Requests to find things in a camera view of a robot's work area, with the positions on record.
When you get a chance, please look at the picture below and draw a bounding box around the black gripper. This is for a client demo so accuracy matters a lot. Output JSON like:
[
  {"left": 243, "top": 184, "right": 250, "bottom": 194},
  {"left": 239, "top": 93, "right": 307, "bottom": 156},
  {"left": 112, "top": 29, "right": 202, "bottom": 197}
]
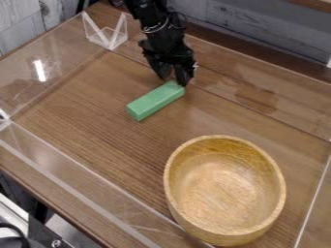
[{"left": 138, "top": 25, "right": 199, "bottom": 87}]

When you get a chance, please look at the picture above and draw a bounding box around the green rectangular block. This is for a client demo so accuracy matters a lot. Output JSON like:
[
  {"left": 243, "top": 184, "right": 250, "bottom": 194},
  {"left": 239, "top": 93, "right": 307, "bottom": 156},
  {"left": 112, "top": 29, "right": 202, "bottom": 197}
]
[{"left": 126, "top": 81, "right": 186, "bottom": 121}]

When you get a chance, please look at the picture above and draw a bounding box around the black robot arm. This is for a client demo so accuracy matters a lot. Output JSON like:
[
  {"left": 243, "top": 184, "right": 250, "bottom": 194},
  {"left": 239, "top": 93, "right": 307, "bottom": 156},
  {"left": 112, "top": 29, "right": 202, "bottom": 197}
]
[{"left": 124, "top": 0, "right": 198, "bottom": 87}]

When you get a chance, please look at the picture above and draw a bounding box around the brown wooden bowl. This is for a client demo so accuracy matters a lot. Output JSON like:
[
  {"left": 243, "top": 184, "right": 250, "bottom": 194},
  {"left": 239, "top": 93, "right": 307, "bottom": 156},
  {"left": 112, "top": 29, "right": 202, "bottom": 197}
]
[{"left": 163, "top": 135, "right": 287, "bottom": 246}]

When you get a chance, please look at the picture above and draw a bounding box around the clear acrylic corner bracket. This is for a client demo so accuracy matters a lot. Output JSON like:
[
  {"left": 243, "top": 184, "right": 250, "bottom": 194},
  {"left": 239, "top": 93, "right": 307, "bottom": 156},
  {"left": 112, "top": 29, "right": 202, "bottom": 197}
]
[{"left": 82, "top": 12, "right": 128, "bottom": 50}]

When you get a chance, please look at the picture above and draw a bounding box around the black cable bottom left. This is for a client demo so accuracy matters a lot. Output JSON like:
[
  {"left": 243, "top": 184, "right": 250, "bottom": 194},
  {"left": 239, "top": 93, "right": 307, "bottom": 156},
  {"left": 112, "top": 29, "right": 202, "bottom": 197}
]
[{"left": 0, "top": 221, "right": 31, "bottom": 248}]

